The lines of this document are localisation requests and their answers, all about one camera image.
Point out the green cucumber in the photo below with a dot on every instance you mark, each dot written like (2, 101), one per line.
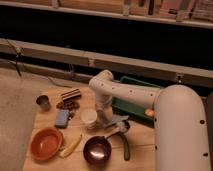
(125, 146)

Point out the green tray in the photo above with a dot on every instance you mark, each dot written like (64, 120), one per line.
(135, 112)

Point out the white paper cup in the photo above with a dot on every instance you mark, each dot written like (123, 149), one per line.
(89, 118)

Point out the wooden board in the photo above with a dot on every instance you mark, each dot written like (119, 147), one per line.
(140, 137)

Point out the small metal cup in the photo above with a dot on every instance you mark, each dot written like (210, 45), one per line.
(43, 102)

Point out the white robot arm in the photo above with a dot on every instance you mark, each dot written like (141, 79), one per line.
(181, 135)

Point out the dark maroon bowl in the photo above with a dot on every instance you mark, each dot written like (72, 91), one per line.
(97, 150)

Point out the orange bowl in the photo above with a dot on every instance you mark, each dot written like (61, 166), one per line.
(46, 143)

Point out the orange fruit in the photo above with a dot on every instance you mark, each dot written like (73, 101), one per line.
(149, 112)

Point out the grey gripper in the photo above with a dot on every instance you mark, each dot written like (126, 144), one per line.
(115, 119)

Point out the striped chocolate bar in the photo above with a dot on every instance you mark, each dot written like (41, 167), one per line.
(71, 94)

